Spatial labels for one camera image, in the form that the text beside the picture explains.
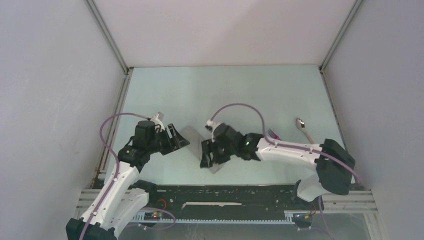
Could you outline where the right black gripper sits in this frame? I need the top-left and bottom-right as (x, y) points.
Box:
(201, 137), (237, 167)

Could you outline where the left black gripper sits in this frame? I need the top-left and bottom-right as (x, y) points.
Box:
(147, 123), (190, 156)

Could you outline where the grey cloth napkin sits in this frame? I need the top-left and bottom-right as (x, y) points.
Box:
(180, 126), (225, 174)

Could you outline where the pink metal fork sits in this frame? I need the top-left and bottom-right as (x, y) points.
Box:
(267, 128), (280, 140)

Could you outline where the metal spoon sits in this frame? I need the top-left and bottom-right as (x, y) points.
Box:
(295, 117), (315, 144)

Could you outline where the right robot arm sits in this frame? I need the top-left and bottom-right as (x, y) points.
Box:
(200, 121), (356, 209)

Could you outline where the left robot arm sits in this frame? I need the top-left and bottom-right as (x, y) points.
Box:
(65, 118), (190, 240)

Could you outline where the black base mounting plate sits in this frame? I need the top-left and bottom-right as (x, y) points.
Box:
(147, 184), (324, 223)

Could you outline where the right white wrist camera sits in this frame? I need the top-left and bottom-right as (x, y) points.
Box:
(205, 119), (222, 133)

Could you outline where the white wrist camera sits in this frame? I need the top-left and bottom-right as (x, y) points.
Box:
(149, 112), (166, 132)
(205, 119), (222, 133)

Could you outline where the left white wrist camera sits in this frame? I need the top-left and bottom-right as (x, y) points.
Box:
(149, 112), (166, 132)

